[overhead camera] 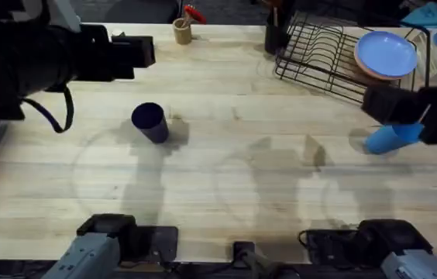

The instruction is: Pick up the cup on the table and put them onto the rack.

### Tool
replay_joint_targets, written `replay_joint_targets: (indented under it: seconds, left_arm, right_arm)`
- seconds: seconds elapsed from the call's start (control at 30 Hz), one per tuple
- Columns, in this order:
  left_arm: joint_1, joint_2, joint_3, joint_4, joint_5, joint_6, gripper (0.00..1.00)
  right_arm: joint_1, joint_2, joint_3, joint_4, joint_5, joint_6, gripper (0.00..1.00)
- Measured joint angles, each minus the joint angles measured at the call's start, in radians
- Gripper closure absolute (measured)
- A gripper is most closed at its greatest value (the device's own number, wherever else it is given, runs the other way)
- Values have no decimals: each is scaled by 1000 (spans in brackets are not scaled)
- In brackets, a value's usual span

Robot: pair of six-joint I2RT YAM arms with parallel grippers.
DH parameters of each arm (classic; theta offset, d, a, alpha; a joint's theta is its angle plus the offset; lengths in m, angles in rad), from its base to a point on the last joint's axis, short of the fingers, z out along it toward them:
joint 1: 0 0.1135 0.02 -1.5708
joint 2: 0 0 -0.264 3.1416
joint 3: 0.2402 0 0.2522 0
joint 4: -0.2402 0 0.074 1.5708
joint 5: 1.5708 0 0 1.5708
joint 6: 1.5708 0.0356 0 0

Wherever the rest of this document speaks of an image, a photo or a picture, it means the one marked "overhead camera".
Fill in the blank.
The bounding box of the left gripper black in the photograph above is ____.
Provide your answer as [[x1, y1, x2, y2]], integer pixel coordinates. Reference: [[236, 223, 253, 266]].
[[53, 23, 157, 92]]

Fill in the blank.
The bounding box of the light blue plastic cup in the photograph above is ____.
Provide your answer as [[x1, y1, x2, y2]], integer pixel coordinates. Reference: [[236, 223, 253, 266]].
[[363, 122, 425, 156]]

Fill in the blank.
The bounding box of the dark navy plastic cup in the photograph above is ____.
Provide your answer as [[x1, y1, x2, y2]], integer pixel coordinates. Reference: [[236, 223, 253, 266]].
[[130, 102, 170, 145]]

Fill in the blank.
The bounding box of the beige cylindrical holder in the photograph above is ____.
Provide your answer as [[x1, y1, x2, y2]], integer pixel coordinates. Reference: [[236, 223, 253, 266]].
[[171, 17, 194, 46]]

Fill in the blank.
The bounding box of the blue plate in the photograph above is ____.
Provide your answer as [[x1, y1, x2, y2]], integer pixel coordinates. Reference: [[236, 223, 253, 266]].
[[356, 30, 418, 79]]

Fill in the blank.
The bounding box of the red brush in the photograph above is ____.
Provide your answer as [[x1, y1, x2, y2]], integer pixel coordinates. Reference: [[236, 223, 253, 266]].
[[181, 4, 208, 28]]

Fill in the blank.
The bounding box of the teal cloth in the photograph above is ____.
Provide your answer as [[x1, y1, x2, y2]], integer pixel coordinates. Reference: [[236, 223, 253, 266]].
[[401, 1, 437, 29]]

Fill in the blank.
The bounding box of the black cutlery holder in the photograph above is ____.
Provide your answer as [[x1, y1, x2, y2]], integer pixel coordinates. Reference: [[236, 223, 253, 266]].
[[263, 0, 296, 56]]

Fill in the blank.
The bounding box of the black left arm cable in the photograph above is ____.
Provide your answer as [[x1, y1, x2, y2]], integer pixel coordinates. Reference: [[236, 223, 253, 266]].
[[22, 84, 75, 135]]

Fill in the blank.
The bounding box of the black wire dish rack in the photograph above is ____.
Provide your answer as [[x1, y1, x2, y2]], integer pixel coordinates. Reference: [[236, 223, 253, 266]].
[[274, 10, 432, 106]]

